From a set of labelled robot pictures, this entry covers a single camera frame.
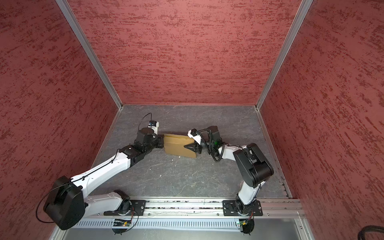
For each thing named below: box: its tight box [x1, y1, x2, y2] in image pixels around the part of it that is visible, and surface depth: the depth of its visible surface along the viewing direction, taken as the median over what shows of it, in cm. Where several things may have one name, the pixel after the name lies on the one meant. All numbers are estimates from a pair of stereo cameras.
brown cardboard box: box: [163, 133, 197, 159], surface depth 85 cm
